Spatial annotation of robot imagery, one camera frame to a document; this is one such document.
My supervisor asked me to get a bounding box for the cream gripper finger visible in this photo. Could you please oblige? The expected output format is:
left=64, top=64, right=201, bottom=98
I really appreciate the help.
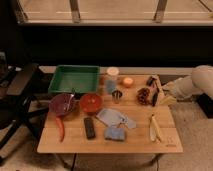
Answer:
left=156, top=82, right=165, bottom=95
left=160, top=95, right=174, bottom=105

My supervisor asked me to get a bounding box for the black marker pen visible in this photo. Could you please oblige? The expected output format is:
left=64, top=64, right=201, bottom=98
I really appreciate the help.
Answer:
left=152, top=88, right=159, bottom=107

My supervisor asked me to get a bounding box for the small metal cup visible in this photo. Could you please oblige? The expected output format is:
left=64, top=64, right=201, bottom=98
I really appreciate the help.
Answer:
left=112, top=90, right=122, bottom=104

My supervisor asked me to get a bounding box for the small dark toy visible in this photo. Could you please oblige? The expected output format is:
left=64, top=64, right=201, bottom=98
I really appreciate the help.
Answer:
left=146, top=76, right=156, bottom=86

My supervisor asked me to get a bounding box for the yellow banana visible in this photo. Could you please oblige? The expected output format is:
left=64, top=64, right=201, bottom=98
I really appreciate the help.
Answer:
left=149, top=115, right=163, bottom=142

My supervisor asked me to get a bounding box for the light blue cloth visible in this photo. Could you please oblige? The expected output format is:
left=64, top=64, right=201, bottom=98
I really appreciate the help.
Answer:
left=96, top=108, right=136, bottom=129

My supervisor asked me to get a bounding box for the blue sponge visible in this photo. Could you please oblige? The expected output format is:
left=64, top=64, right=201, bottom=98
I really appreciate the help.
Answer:
left=105, top=127, right=125, bottom=141

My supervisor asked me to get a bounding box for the wooden folding table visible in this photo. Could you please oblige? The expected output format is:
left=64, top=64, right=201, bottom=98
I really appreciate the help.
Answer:
left=37, top=75, right=183, bottom=154

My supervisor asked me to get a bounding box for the red chili pepper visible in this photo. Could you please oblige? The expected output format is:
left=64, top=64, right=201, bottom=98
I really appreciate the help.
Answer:
left=55, top=117, right=65, bottom=142

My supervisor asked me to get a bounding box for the small orange fruit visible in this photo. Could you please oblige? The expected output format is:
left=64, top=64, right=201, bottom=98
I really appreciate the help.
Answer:
left=122, top=77, right=134, bottom=88

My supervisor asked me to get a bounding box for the brown pine cone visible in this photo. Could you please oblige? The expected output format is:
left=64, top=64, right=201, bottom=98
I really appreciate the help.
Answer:
left=137, top=88, right=150, bottom=105

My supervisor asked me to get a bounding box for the metal spoon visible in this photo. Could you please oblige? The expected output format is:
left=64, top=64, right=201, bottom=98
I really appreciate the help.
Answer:
left=65, top=88, right=75, bottom=112

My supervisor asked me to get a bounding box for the green plastic tray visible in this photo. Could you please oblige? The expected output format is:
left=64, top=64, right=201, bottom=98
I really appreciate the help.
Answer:
left=48, top=65, right=100, bottom=93

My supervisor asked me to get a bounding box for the red bowl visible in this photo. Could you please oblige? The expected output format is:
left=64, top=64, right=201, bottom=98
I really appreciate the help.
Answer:
left=79, top=93, right=102, bottom=115

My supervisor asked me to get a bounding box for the purple bowl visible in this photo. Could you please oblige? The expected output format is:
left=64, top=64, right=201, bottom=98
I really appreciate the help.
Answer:
left=49, top=93, right=76, bottom=116

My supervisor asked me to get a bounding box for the black remote control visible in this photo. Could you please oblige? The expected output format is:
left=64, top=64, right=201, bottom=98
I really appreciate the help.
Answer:
left=84, top=117, right=95, bottom=139

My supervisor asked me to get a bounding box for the black office chair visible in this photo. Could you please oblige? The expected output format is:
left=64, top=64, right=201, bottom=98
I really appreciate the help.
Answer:
left=0, top=51, right=48, bottom=150

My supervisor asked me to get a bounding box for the clear jar white lid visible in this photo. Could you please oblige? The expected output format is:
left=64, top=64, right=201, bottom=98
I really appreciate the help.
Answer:
left=105, top=67, right=119, bottom=94

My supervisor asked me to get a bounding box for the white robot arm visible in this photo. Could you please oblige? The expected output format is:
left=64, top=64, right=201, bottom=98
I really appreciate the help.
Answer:
left=158, top=65, right=213, bottom=105

